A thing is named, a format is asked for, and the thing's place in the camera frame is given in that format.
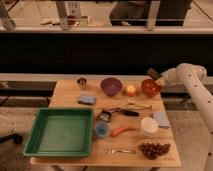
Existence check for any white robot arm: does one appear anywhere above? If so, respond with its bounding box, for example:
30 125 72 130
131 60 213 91
147 63 213 171

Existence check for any red bowl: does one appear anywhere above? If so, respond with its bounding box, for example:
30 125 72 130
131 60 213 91
141 79 161 97

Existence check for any purple bowl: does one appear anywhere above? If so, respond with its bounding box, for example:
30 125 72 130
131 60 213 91
100 77 122 97

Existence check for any blue grey eraser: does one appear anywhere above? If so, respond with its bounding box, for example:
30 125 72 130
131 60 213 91
153 112 170 128

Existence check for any yellow apple toy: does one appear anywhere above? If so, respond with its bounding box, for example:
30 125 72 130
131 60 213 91
126 85 136 97

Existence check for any yellow banana peel toy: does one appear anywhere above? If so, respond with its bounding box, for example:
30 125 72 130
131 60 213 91
127 100 152 110

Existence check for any white lidded container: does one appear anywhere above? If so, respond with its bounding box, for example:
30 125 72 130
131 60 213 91
140 117 159 136

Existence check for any small metal cup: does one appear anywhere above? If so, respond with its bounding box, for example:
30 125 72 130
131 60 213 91
77 78 87 90

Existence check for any orange carrot toy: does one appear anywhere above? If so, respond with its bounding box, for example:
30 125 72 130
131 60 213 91
111 126 136 137

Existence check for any blue sponge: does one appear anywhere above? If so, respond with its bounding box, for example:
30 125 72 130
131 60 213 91
78 95 96 105

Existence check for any blue plastic cup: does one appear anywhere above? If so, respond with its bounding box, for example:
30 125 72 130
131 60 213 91
95 121 109 138

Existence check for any purple grape bunch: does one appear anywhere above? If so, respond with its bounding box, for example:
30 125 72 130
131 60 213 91
139 143 171 160

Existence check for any silver fork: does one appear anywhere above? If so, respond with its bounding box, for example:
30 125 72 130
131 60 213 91
107 148 136 154

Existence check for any green plastic tray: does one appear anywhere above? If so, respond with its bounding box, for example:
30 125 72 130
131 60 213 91
23 108 94 157

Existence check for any black handled peeler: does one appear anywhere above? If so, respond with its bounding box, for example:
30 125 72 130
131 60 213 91
98 108 139 122

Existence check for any black handle at left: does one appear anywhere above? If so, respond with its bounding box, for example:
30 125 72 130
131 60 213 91
0 133 23 144

